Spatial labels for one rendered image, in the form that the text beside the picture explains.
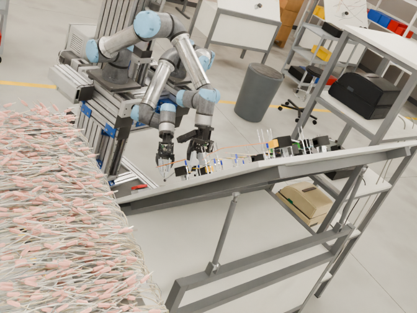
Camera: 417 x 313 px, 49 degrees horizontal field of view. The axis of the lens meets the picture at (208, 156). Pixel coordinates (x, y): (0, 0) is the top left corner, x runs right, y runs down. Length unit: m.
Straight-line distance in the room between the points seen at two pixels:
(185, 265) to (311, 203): 1.07
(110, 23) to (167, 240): 1.34
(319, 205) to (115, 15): 1.65
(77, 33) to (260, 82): 2.96
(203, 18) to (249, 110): 1.98
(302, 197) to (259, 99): 2.84
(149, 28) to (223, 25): 4.77
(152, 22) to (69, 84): 0.75
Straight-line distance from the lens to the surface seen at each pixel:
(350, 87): 2.68
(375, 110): 2.64
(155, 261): 2.09
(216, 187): 1.69
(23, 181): 1.14
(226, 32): 6.96
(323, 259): 2.58
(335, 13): 8.62
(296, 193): 2.95
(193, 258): 2.17
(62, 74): 2.77
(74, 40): 3.06
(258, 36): 7.31
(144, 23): 2.17
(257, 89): 5.56
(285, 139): 1.68
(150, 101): 2.36
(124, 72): 2.61
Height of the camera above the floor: 2.21
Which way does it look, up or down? 29 degrees down
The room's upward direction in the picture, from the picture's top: 22 degrees clockwise
